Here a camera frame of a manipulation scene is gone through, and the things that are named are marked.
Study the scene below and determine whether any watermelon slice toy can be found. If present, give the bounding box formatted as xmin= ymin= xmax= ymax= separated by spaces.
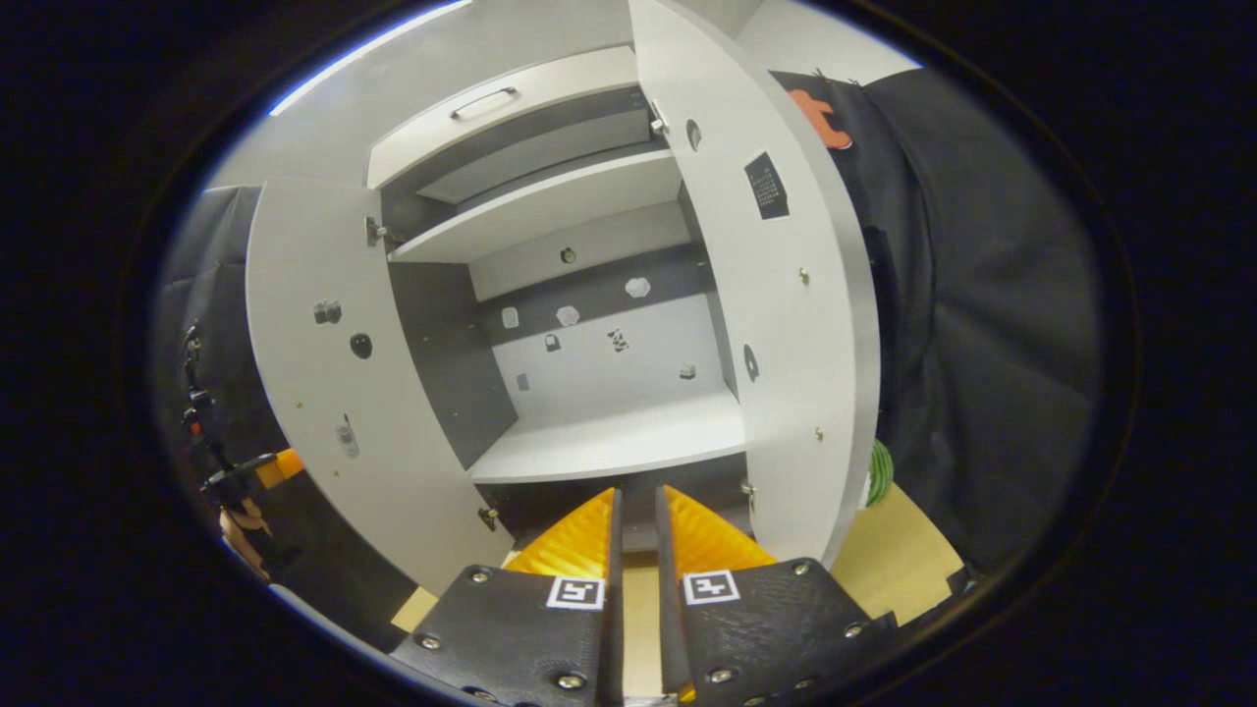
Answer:
xmin=866 ymin=439 xmax=897 ymax=509

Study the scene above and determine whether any white cabinet shelf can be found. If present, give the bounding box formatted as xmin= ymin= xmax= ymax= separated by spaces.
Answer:
xmin=391 ymin=149 xmax=683 ymax=264

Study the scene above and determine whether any grey drawer handle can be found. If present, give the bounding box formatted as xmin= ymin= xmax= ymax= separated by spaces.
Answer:
xmin=450 ymin=86 xmax=519 ymax=121

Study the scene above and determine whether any cabinet door with headphone sticker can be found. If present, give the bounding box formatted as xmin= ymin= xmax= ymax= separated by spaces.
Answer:
xmin=628 ymin=0 xmax=880 ymax=571

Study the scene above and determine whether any white cabinet drawer front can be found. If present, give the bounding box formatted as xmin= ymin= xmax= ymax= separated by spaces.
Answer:
xmin=368 ymin=46 xmax=639 ymax=190

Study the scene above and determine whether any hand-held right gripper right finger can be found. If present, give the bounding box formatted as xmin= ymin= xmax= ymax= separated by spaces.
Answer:
xmin=656 ymin=484 xmax=900 ymax=706

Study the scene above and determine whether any cabinet door with camera sticker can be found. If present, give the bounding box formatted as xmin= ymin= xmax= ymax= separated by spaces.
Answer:
xmin=246 ymin=177 xmax=517 ymax=595

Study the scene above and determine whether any dark equipment stand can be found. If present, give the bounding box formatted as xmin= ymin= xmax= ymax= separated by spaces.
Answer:
xmin=180 ymin=319 xmax=222 ymax=453

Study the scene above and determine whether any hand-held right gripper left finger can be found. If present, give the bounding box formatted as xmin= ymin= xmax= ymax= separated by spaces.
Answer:
xmin=391 ymin=486 xmax=626 ymax=706

